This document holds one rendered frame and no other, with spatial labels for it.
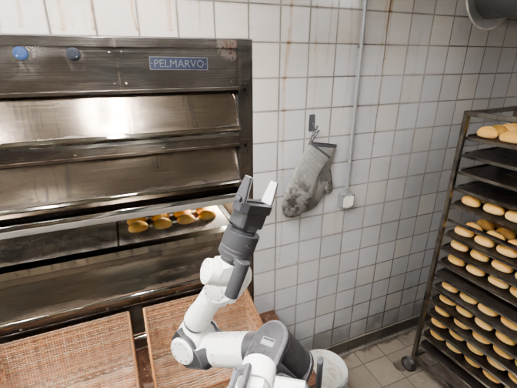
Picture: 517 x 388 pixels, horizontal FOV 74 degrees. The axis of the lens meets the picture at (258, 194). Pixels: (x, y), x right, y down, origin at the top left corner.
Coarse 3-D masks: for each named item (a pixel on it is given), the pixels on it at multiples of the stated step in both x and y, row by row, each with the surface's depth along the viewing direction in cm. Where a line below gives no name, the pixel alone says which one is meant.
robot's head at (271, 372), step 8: (248, 360) 63; (256, 360) 62; (264, 360) 63; (256, 368) 61; (264, 368) 61; (272, 368) 63; (240, 376) 61; (256, 376) 60; (264, 376) 60; (272, 376) 61; (248, 384) 59; (256, 384) 59; (264, 384) 59; (272, 384) 61
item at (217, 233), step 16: (160, 240) 170; (176, 240) 170; (192, 240) 173; (208, 240) 177; (64, 256) 156; (80, 256) 156; (96, 256) 157; (112, 256) 160; (128, 256) 163; (0, 272) 145; (16, 272) 146; (32, 272) 148; (48, 272) 151
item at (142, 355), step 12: (264, 312) 209; (144, 348) 183; (108, 360) 175; (120, 360) 175; (132, 360) 175; (144, 360) 175; (144, 372) 169; (312, 372) 169; (24, 384) 162; (144, 384) 162; (168, 384) 162; (312, 384) 163
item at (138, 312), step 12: (168, 300) 183; (120, 312) 174; (132, 312) 176; (168, 312) 183; (216, 312) 192; (72, 324) 166; (108, 324) 172; (132, 324) 176; (144, 324) 178; (168, 324) 183; (12, 336) 158; (24, 336) 159; (108, 336) 172; (144, 336) 176; (84, 348) 168; (48, 360) 162; (12, 372) 156
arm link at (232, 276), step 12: (228, 252) 83; (204, 264) 86; (216, 264) 84; (228, 264) 84; (240, 264) 81; (204, 276) 84; (216, 276) 83; (228, 276) 84; (240, 276) 81; (228, 288) 82; (240, 288) 83
